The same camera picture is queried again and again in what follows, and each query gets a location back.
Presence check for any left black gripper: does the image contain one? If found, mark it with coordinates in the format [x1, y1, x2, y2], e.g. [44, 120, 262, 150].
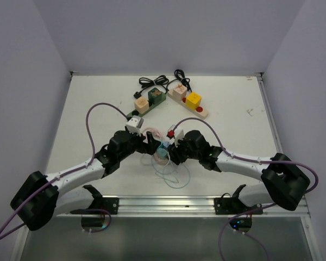
[118, 128, 160, 161]

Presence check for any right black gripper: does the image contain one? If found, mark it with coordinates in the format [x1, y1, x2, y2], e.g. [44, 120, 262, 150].
[167, 135, 201, 165]

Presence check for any teal dual usb charger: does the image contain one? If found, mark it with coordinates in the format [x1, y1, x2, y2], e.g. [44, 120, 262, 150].
[156, 147, 168, 159]

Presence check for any light blue charger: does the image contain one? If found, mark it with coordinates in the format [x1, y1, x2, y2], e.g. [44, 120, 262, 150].
[162, 141, 171, 148]

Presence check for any pink round socket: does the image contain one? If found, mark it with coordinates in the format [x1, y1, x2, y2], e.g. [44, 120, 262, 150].
[153, 152, 170, 166]

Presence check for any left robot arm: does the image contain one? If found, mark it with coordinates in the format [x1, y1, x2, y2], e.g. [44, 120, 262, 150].
[10, 130, 161, 231]

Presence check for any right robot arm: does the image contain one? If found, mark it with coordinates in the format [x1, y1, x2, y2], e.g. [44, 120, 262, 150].
[167, 130, 310, 214]

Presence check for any beige wooden power strip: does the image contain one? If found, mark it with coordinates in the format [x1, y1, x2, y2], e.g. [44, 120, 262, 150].
[167, 89, 208, 120]

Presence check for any green power strip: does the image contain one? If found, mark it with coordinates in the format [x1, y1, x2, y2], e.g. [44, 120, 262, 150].
[127, 94, 166, 119]

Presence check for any yellow cube adapter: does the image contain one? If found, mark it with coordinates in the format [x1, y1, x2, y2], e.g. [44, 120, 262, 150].
[185, 92, 202, 110]

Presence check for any dark green cube adapter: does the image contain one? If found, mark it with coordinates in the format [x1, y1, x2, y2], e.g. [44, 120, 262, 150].
[148, 88, 163, 105]

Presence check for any light pink cube adapter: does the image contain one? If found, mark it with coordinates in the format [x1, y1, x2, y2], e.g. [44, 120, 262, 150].
[173, 84, 187, 101]

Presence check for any pink socket cord with plug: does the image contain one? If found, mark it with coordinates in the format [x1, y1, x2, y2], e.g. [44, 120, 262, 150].
[142, 126, 164, 141]

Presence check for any light blue thin cable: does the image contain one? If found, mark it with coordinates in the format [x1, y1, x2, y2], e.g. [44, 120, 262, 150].
[140, 154, 191, 190]

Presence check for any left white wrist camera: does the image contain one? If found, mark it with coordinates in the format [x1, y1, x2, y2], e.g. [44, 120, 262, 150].
[126, 115, 144, 135]

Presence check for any aluminium rail frame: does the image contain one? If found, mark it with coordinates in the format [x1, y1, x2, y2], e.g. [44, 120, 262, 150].
[52, 192, 310, 218]

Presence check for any black cord of green strip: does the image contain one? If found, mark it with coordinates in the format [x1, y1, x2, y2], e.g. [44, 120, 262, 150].
[132, 75, 169, 99]

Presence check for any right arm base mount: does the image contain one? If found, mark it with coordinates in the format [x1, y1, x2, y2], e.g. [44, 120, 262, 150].
[214, 184, 263, 215]

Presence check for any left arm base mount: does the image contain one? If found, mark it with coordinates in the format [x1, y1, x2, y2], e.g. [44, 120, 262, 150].
[71, 185, 120, 215]

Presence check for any black cord of beige strip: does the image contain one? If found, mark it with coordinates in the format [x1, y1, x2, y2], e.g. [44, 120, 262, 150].
[166, 69, 193, 93]

